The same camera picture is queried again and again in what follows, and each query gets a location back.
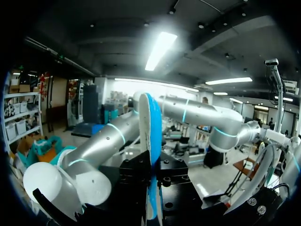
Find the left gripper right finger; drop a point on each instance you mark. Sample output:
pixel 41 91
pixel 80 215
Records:
pixel 175 174

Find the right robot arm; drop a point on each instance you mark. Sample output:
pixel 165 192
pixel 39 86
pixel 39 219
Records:
pixel 200 117

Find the person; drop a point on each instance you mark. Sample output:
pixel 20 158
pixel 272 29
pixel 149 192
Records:
pixel 205 100

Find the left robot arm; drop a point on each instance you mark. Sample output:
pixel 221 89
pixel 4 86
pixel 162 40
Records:
pixel 291 164

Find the insole blue and black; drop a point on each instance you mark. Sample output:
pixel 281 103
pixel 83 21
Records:
pixel 150 122

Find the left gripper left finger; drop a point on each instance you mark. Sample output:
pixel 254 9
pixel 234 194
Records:
pixel 135 171

